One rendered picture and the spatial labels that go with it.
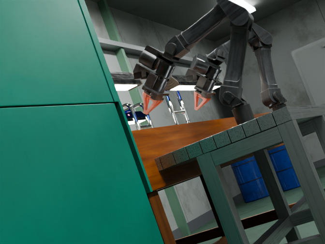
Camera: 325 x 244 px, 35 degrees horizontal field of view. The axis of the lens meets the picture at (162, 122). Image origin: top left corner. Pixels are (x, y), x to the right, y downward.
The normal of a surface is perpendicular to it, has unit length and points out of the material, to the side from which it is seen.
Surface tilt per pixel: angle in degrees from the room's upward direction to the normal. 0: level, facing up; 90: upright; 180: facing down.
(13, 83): 90
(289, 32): 90
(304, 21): 90
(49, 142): 90
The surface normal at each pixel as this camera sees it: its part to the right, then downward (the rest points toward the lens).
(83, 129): 0.81, -0.36
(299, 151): -0.42, 0.04
